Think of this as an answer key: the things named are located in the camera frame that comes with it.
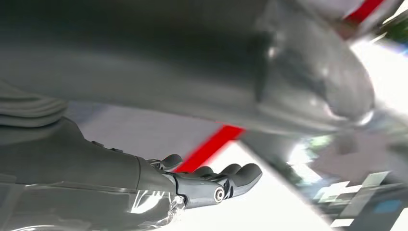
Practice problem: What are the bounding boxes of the chrome stanchion post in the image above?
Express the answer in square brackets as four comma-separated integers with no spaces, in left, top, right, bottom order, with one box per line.
[0,0,377,136]

